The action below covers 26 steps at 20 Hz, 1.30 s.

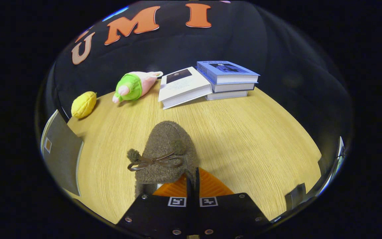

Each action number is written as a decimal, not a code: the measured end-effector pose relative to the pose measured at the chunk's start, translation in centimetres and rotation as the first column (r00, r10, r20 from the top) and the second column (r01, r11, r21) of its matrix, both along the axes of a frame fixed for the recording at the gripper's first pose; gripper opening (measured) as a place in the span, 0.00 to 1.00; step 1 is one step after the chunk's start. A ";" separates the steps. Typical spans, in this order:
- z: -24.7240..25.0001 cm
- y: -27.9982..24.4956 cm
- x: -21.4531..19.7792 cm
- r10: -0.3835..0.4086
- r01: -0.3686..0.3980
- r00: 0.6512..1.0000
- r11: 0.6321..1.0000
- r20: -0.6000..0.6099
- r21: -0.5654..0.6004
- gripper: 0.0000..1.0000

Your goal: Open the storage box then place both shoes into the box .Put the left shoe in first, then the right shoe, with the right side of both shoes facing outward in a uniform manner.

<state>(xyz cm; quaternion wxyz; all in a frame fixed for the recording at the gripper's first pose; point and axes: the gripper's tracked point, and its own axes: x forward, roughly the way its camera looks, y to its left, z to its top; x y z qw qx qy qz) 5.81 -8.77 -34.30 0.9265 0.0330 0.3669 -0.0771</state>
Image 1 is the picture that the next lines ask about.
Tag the yellow plush toy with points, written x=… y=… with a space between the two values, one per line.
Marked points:
x=84 y=104

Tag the grey fabric storage box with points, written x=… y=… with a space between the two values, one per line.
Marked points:
x=61 y=152

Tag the black backdrop cloth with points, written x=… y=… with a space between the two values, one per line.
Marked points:
x=277 y=49

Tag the white spine book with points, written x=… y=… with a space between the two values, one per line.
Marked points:
x=227 y=95

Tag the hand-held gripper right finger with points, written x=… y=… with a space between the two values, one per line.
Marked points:
x=227 y=215

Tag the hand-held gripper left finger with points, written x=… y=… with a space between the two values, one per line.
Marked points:
x=158 y=215

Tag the blue spine book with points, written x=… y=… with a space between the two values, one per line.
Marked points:
x=234 y=87

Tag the white portrait cover book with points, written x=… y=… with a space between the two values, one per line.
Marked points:
x=186 y=88

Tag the brown fuzzy shoe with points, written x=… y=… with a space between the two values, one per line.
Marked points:
x=167 y=139

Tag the blue cover book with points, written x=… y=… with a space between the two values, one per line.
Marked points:
x=227 y=71

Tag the green and pink plush toy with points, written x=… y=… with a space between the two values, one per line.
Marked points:
x=131 y=87

